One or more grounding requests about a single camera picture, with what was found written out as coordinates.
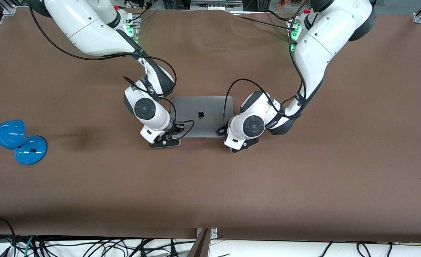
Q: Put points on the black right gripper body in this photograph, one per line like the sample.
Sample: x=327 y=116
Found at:
x=175 y=128

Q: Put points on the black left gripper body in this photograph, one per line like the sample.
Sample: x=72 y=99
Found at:
x=222 y=131

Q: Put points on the grey laptop with black keyboard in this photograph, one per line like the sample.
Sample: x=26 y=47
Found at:
x=205 y=107

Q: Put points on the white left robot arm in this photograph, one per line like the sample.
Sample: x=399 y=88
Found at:
x=321 y=53

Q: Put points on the grey power strip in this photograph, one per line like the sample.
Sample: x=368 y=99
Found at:
x=216 y=5

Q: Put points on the blue desk lamp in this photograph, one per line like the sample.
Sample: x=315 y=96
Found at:
x=10 y=137

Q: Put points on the metal table edge bracket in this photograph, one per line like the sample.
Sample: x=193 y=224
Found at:
x=214 y=233

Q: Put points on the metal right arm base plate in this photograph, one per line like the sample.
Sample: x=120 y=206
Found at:
x=136 y=34

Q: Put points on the grey metal camera pole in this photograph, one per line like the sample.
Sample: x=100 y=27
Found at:
x=200 y=246

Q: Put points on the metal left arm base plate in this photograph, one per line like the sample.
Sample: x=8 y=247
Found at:
x=292 y=35

